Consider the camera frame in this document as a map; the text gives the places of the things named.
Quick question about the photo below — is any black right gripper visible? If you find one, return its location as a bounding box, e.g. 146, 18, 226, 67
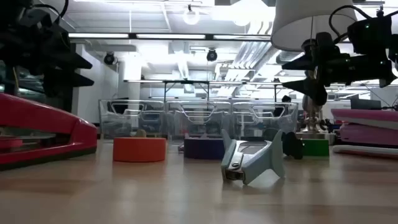
281, 30, 398, 106

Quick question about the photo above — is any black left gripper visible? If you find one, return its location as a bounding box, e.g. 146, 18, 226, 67
0, 18, 95, 98

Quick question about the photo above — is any black binder clip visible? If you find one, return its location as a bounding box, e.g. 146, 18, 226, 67
280, 131, 305, 161

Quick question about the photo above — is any green tape roll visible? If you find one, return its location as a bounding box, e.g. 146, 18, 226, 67
300, 138, 330, 157

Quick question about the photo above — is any pink stapler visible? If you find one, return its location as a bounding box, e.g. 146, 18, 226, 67
330, 108, 398, 157

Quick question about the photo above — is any light blue staple remover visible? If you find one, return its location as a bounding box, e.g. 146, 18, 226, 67
220, 128, 286, 186

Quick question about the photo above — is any orange tape roll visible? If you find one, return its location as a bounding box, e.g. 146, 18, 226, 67
112, 136, 167, 163

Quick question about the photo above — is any dark purple tape roll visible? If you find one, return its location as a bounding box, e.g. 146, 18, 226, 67
183, 137, 226, 161

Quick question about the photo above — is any red stapler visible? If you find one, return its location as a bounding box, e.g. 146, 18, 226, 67
0, 91, 98, 172

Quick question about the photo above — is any person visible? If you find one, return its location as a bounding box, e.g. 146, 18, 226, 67
273, 95, 293, 118

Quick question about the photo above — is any white shade table lamp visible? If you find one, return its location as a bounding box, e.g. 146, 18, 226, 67
270, 0, 359, 146

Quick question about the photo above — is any black computer monitor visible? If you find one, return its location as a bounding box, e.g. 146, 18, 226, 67
349, 98, 382, 110

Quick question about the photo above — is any round pendant light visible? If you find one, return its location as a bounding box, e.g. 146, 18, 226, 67
182, 3, 201, 26

